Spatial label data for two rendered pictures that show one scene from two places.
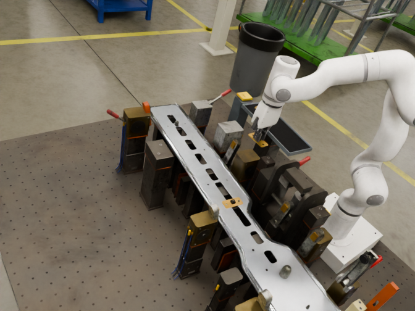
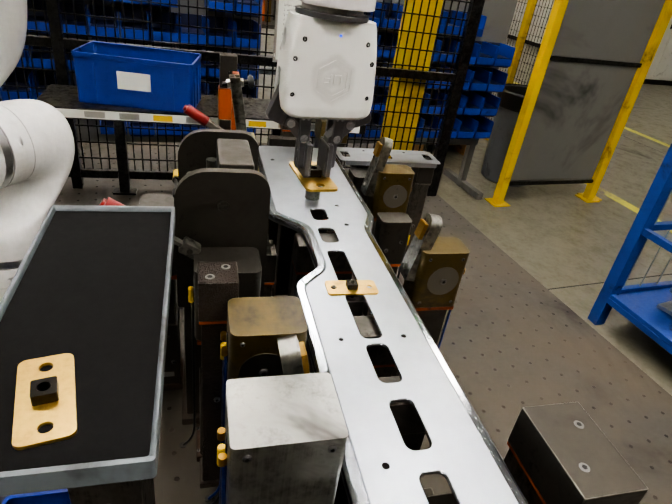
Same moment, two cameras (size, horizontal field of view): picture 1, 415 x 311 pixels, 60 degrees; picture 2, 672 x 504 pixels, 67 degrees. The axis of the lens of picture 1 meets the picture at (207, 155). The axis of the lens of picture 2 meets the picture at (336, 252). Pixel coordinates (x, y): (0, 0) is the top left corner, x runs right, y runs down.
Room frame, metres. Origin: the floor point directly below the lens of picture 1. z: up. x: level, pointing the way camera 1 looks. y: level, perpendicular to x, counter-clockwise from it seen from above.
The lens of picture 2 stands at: (1.66, 0.07, 1.46)
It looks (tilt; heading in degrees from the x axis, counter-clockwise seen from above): 30 degrees down; 202
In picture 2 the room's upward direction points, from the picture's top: 9 degrees clockwise
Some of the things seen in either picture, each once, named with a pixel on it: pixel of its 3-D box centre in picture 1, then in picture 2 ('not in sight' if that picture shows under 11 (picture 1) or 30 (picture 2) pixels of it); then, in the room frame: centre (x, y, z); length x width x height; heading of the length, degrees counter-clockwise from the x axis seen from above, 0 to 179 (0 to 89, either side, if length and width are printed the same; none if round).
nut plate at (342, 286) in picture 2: (233, 202); (351, 285); (1.01, -0.15, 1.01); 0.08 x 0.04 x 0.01; 128
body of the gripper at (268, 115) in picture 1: (268, 111); (326, 59); (1.15, -0.17, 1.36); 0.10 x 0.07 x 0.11; 135
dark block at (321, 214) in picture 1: (298, 245); not in sight; (0.97, -0.46, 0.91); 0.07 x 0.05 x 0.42; 129
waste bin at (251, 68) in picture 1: (254, 61); not in sight; (3.91, -0.22, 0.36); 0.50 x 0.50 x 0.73
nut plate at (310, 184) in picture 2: (258, 139); (313, 172); (1.15, -0.17, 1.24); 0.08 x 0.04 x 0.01; 45
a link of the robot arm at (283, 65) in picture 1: (281, 78); not in sight; (1.15, -0.17, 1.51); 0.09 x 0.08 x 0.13; 4
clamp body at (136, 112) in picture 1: (131, 142); not in sight; (1.34, 0.38, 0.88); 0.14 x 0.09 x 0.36; 129
